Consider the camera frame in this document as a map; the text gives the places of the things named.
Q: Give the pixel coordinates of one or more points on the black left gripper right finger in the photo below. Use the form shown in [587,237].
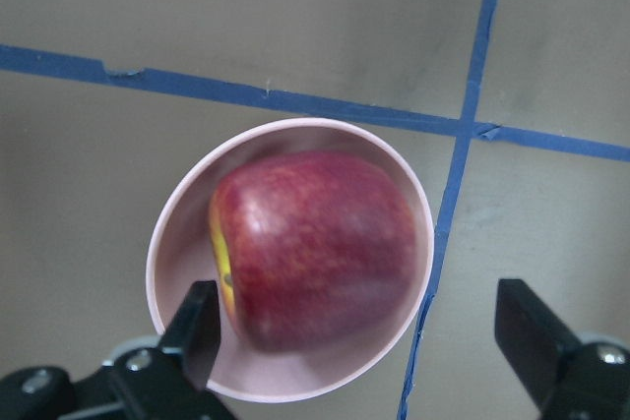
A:
[534,341]

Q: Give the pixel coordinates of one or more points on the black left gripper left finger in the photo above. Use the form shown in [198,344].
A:
[192,338]

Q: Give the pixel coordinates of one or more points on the pink bowl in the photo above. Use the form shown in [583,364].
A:
[180,253]

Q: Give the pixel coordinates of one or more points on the red apple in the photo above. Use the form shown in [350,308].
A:
[311,247]

